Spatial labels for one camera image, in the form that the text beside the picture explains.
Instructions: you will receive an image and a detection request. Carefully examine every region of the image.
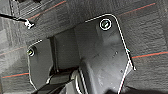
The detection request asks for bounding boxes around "thin black cable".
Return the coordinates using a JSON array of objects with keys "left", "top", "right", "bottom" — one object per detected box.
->
[{"left": 0, "top": 12, "right": 36, "bottom": 29}]

